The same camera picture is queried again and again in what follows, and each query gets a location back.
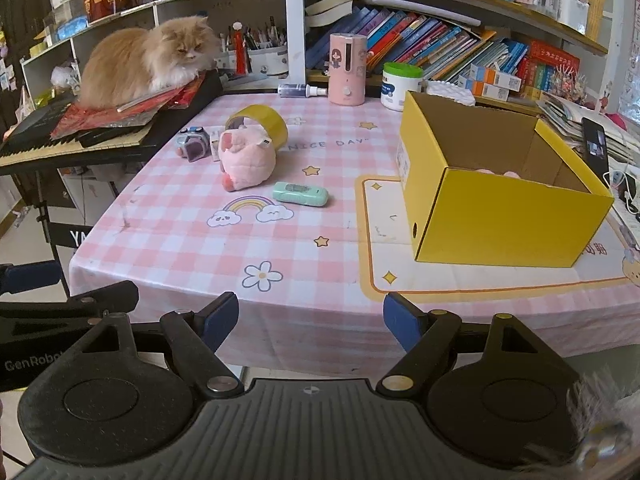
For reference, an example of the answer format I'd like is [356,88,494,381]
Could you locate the white jar green lid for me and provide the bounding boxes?
[380,62,424,113]

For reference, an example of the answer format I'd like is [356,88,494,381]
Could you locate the grey fluffy cloth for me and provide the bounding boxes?
[565,375,640,476]

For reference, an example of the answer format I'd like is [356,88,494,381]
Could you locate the yellow cardboard box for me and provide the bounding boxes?
[396,91,615,268]

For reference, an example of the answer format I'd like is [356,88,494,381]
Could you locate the white quilted pad pack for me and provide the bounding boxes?
[424,79,477,107]

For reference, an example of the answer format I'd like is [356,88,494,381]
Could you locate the stack of papers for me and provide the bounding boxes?
[535,92,640,161]

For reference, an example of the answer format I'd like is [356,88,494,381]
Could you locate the black smartphone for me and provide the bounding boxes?
[581,117,611,188]

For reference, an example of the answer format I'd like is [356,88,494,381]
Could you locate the black keyboard stand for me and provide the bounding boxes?
[35,200,81,297]

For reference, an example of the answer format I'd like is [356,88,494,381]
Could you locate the grey purple cube toy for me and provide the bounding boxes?
[175,127,211,163]

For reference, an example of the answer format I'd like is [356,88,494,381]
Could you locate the row of colourful books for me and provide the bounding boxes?
[305,5,531,78]

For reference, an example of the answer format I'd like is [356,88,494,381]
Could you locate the white box of markers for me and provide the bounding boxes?
[550,0,591,36]

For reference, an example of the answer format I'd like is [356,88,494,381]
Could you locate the mint green plastic case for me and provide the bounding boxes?
[272,181,330,207]

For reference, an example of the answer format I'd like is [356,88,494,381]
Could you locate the black electronic keyboard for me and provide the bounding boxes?
[0,69,224,177]

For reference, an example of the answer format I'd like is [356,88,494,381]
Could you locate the white pen holder with pens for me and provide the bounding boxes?
[220,17,290,77]

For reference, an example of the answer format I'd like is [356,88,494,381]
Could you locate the pink soft toy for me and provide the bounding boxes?
[472,167,523,181]

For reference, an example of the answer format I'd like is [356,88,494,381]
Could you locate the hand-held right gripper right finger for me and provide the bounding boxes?
[376,291,551,397]

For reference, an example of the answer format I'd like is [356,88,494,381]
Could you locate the white plastic bag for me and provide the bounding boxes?
[50,62,83,96]

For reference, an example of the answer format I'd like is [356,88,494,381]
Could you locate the white shelf unit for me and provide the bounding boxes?
[20,0,307,106]

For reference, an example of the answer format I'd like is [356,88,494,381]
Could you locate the blue plastic pack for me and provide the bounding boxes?
[55,16,91,41]

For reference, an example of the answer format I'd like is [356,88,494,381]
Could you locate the pink plush pig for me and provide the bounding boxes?
[218,128,277,192]

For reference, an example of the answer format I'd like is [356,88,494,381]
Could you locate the white orange-bordered placemat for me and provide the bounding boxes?
[354,175,640,303]

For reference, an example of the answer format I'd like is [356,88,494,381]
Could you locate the pink humidifier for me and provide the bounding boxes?
[328,32,368,107]

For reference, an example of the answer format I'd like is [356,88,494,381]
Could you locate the grey flat stick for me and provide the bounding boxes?
[116,87,176,112]

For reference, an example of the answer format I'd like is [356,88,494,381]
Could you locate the small spray bottle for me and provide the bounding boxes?
[278,83,329,99]

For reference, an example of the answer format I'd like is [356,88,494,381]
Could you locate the yellow tape roll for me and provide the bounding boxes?
[224,104,289,151]

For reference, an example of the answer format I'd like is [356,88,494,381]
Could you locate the fluffy orange cat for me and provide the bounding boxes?
[77,16,223,110]

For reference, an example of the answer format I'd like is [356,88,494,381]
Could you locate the thick white books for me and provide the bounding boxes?
[304,0,361,28]

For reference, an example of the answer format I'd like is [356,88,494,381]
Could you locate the red printed book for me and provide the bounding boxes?
[520,40,581,101]

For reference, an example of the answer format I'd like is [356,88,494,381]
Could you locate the pink checkered tablecloth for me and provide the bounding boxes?
[67,91,640,376]

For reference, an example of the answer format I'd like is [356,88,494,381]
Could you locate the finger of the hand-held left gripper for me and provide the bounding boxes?
[0,280,140,331]
[0,260,65,298]

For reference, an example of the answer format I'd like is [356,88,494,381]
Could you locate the red tassel ornament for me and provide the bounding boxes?
[230,22,253,75]

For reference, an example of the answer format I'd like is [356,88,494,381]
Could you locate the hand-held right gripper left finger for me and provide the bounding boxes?
[82,291,246,400]

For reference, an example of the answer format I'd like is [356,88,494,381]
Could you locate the blue orange carton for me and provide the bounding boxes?
[457,76,511,102]
[469,63,523,90]

